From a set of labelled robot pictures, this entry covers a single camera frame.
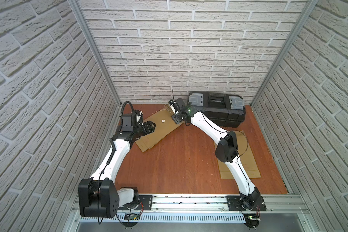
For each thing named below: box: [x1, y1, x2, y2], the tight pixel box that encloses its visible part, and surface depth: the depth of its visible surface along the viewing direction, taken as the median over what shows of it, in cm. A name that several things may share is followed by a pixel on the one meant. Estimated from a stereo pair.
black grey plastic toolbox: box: [188, 91, 247, 128], surface depth 99 cm
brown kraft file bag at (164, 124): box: [134, 104, 183, 153], surface depth 99 cm
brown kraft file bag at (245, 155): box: [233, 130, 261, 178], surface depth 87 cm
